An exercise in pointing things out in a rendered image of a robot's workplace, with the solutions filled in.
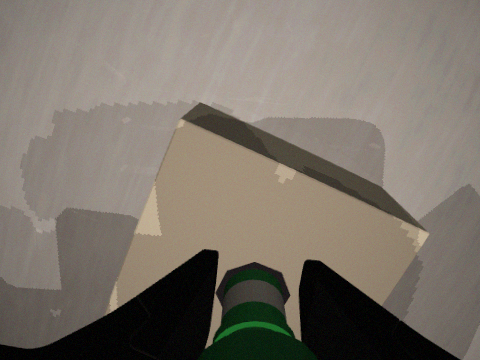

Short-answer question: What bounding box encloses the tan rectangular block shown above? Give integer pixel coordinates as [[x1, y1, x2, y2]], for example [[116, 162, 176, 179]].
[[104, 103, 429, 348]]

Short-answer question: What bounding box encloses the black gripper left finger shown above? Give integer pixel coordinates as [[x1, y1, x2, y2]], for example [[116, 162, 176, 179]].
[[0, 249, 219, 360]]

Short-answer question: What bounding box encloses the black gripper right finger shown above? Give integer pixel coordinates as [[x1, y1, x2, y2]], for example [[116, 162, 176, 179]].
[[299, 259, 460, 360]]

